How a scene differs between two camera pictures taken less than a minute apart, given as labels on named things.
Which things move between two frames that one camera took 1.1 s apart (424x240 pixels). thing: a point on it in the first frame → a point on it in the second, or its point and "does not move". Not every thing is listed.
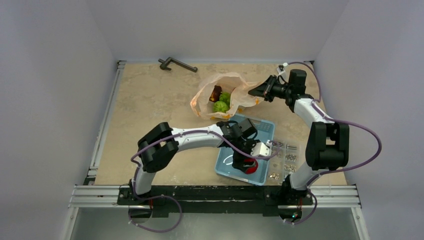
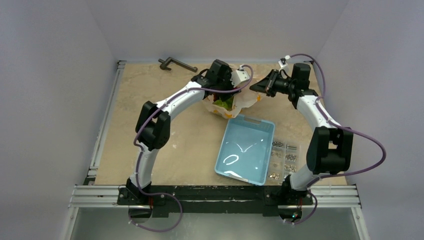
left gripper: [238, 161] → [224, 96]
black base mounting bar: [264, 200] does not move
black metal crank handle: [165, 62] does not move
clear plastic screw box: [285, 159] does not move
